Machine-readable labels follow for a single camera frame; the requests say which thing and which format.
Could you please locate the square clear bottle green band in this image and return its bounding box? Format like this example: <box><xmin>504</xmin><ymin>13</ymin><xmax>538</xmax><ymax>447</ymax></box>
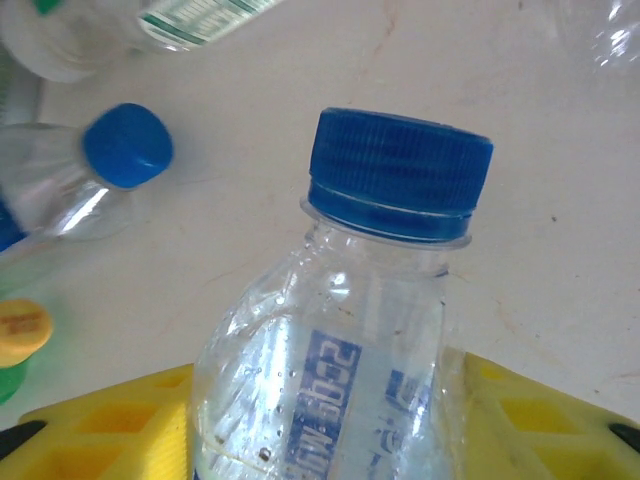
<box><xmin>0</xmin><ymin>0</ymin><xmax>281</xmax><ymax>84</ymax></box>

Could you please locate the clear bottle dark blue label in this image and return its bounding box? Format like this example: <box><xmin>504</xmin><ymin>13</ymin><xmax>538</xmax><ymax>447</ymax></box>
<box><xmin>549</xmin><ymin>0</ymin><xmax>640</xmax><ymax>81</ymax></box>

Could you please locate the clear soda water bottle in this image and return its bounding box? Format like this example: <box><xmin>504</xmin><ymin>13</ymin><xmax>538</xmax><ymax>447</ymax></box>
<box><xmin>189</xmin><ymin>106</ymin><xmax>496</xmax><ymax>480</ymax></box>

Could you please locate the green plastic bottle yellow cap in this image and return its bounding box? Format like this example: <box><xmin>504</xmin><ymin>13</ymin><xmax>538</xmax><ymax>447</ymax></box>
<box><xmin>0</xmin><ymin>298</ymin><xmax>54</xmax><ymax>407</ymax></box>

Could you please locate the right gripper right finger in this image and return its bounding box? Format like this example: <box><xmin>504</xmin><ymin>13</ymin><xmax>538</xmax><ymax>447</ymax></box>
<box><xmin>462</xmin><ymin>349</ymin><xmax>640</xmax><ymax>480</ymax></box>

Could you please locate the small bottle mountain print label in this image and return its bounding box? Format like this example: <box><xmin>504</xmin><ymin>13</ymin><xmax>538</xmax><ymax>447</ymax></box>
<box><xmin>0</xmin><ymin>102</ymin><xmax>175</xmax><ymax>251</ymax></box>

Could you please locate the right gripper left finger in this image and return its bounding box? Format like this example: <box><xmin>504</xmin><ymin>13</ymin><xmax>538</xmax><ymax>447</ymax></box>
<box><xmin>0</xmin><ymin>362</ymin><xmax>196</xmax><ymax>480</ymax></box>

